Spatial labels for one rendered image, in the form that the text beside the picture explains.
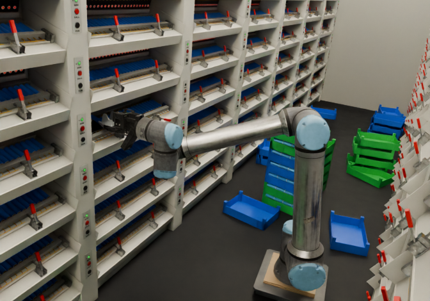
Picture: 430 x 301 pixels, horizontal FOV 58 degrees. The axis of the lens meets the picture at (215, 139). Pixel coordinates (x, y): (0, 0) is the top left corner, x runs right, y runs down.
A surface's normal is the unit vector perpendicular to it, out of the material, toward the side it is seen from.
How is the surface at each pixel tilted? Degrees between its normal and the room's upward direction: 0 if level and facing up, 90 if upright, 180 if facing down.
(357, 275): 0
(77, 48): 90
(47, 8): 90
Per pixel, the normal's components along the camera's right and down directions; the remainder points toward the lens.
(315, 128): -0.04, 0.22
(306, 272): -0.04, 0.42
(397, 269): -0.47, 0.29
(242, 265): 0.08, -0.92
